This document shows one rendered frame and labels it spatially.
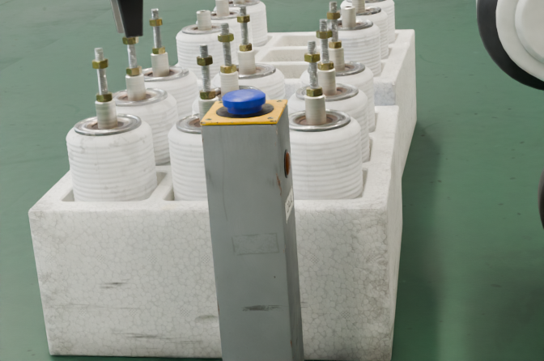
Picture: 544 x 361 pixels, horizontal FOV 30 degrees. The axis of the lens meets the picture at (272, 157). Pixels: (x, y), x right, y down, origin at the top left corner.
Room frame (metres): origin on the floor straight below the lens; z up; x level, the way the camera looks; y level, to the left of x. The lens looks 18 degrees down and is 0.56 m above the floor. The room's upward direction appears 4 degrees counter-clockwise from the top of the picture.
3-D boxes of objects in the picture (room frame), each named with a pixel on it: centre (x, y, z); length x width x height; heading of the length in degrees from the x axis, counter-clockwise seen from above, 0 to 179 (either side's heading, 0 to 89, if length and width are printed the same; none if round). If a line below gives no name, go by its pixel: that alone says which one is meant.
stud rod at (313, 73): (1.06, -0.05, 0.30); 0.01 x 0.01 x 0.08
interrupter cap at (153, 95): (1.22, 0.16, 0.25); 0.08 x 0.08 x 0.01
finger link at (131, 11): (1.20, 0.15, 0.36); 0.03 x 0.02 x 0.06; 112
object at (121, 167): (1.10, 0.18, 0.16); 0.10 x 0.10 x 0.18
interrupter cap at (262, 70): (1.31, 0.02, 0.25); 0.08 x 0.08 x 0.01
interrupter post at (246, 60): (1.31, 0.02, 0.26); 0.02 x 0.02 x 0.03
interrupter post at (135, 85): (1.22, 0.16, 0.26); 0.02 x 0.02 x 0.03
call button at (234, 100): (0.90, 0.02, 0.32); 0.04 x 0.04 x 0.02
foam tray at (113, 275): (1.20, 0.04, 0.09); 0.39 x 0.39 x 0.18; 80
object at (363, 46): (1.58, -0.14, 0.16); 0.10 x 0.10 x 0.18
